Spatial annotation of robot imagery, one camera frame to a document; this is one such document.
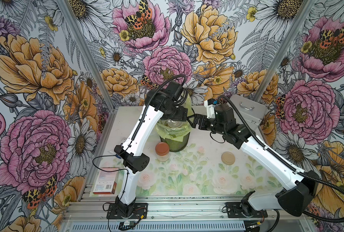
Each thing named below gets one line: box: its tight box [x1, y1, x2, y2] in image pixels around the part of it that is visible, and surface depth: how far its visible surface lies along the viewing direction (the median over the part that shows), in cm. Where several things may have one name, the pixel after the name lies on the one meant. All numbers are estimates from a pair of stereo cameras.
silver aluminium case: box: [227, 94, 268, 133], surface depth 102 cm
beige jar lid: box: [220, 151, 236, 166], surface depth 93 cm
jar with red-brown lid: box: [155, 141, 170, 162], surface depth 87 cm
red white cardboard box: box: [92, 167, 118, 195], surface depth 81 cm
